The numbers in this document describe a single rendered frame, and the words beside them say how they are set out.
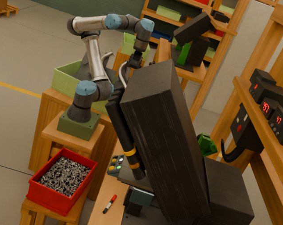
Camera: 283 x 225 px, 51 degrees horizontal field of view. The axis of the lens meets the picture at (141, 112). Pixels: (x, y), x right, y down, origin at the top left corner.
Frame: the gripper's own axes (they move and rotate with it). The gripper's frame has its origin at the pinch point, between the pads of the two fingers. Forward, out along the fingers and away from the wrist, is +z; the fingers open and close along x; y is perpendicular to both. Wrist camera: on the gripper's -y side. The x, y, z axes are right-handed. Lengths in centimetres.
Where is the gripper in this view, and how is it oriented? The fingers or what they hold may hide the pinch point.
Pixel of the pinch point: (128, 80)
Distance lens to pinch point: 174.2
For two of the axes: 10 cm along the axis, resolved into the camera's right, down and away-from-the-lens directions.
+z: -3.1, 8.4, 4.4
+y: 1.1, -4.2, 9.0
